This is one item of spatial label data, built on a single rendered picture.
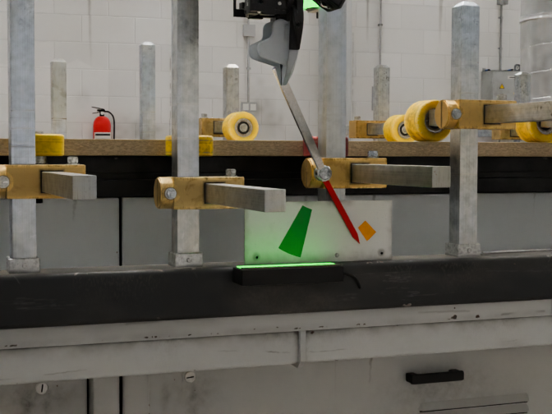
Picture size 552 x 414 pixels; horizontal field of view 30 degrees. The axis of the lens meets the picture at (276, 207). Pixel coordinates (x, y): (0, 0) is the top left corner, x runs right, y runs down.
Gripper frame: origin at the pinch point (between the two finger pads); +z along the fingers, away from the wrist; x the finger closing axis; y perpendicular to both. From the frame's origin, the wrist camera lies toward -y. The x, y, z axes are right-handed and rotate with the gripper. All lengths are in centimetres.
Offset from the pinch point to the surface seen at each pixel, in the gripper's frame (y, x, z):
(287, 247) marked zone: -5.9, -14.2, 26.2
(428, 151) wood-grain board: -42, -32, 11
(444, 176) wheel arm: -18.5, 12.8, 14.2
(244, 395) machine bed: -8, -40, 56
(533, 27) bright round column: -271, -320, -55
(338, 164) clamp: -14.6, -14.1, 12.9
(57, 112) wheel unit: 12, -124, 1
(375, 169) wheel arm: -16.9, -5.1, 13.6
